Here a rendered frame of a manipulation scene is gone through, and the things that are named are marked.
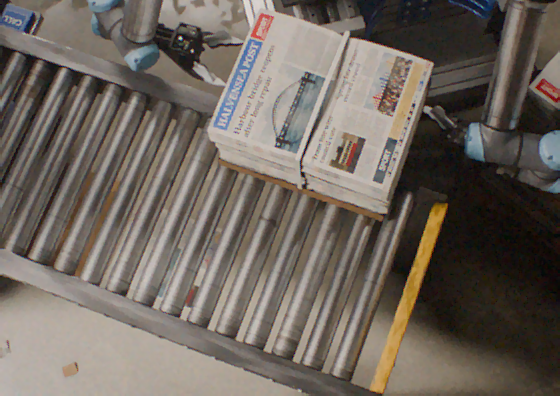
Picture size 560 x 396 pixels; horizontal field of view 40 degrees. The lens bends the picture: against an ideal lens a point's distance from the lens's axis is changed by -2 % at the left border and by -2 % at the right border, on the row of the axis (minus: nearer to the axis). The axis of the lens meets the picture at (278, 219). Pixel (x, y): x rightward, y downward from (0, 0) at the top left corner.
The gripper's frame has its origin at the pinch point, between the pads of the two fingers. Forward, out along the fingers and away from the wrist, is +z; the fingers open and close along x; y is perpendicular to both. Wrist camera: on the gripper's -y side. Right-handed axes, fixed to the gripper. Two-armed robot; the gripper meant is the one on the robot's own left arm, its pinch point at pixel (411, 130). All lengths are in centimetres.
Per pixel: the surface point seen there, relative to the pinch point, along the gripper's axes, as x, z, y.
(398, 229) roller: 23.2, -4.5, 1.4
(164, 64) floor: -27, 89, -78
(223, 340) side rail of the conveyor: 59, 22, 2
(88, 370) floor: 78, 71, -78
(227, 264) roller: 43, 27, 1
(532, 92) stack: -16.7, -22.8, 3.5
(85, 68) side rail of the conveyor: 11, 76, 2
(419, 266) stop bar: 29.9, -11.2, 3.7
